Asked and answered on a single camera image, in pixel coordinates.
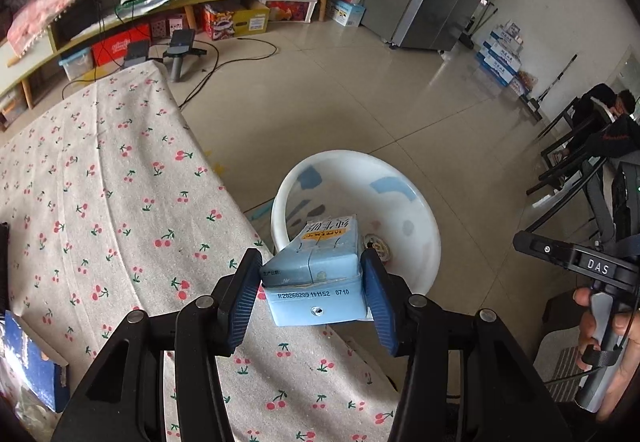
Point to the clear storage box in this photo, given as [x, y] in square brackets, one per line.
[77, 64]

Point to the blue book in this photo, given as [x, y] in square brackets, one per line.
[36, 365]

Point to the blue milk carton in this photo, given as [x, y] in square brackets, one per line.
[317, 278]

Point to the yellow cardboard box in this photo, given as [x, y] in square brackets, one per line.
[225, 19]

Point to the white plastic trash bin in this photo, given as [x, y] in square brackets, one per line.
[389, 208]

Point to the cherry print tablecloth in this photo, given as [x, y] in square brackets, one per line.
[112, 207]

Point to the stack of blue-white boxes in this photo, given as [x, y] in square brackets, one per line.
[499, 55]

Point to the seated person in black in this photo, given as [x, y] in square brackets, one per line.
[588, 118]

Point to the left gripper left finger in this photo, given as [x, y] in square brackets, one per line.
[237, 302]

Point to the spare gripper on floor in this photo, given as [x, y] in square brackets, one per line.
[179, 47]

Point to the red gift box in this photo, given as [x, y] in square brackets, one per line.
[115, 47]

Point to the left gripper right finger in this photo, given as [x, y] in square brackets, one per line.
[387, 297]

